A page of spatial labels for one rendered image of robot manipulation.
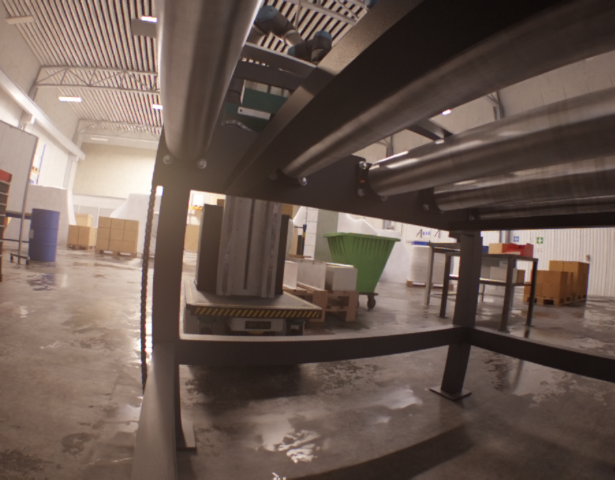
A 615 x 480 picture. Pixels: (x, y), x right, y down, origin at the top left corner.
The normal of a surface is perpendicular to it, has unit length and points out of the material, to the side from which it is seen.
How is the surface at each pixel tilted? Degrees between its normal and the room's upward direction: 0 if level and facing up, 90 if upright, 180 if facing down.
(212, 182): 90
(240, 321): 90
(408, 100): 149
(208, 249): 90
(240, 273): 90
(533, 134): 104
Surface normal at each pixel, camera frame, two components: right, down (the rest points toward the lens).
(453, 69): -0.62, 0.74
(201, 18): -0.04, 1.00
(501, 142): -0.91, 0.15
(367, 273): 0.24, 0.16
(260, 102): 0.40, 0.00
